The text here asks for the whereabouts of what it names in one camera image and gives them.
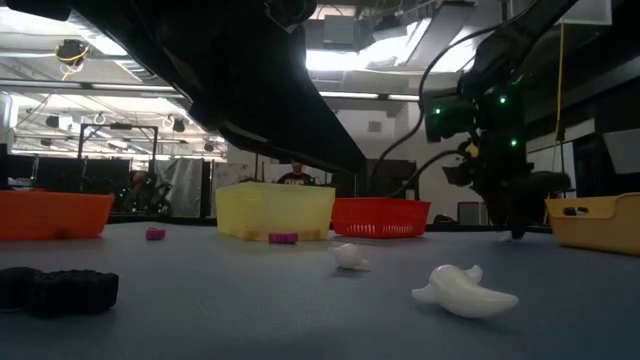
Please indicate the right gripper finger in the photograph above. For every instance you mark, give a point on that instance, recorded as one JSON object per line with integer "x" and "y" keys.
{"x": 545, "y": 190}
{"x": 459, "y": 175}

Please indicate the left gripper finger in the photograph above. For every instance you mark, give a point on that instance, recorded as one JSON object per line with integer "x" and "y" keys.
{"x": 330, "y": 150}

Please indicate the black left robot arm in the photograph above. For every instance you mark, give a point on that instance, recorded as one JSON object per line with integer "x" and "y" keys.
{"x": 175, "y": 40}

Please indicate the grey waste bin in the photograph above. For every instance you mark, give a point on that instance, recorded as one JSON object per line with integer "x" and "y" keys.
{"x": 472, "y": 212}

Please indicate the person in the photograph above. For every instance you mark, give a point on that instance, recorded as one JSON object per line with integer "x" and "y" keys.
{"x": 140, "y": 187}
{"x": 296, "y": 178}

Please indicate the black cabinet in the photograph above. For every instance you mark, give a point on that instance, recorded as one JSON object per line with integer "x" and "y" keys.
{"x": 395, "y": 177}

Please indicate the yellow translucent plastic bin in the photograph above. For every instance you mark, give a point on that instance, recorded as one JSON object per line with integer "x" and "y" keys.
{"x": 275, "y": 210}

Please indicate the red slotted plastic basket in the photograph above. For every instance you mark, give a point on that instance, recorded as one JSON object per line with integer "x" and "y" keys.
{"x": 380, "y": 216}

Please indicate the long ceiling light tube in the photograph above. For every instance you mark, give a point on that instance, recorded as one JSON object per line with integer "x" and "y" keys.
{"x": 402, "y": 97}
{"x": 135, "y": 87}

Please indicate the pink skeleton figurine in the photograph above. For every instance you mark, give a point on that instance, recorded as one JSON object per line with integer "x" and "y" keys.
{"x": 283, "y": 238}
{"x": 155, "y": 233}

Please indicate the grey plastic sheet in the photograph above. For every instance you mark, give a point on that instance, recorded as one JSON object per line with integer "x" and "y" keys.
{"x": 182, "y": 187}

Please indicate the black partition panel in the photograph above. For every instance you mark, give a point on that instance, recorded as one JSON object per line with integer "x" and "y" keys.
{"x": 65, "y": 175}

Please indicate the orange round bowl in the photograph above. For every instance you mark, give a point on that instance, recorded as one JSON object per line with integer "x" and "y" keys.
{"x": 55, "y": 215}

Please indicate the black skeleton figurine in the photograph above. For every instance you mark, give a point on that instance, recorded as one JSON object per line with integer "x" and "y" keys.
{"x": 60, "y": 292}

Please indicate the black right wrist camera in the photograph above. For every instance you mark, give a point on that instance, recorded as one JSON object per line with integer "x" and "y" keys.
{"x": 445, "y": 117}

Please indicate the black frame rack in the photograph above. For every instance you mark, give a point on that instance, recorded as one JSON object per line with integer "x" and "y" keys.
{"x": 117, "y": 126}

